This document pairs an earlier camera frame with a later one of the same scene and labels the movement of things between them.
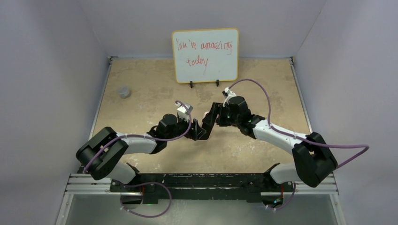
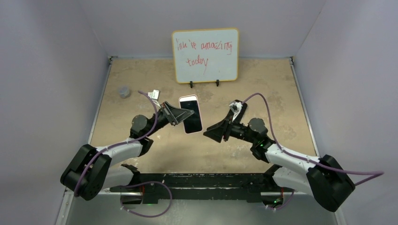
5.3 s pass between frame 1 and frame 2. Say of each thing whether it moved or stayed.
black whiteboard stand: stayed
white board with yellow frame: stayed
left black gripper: moved
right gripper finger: moved
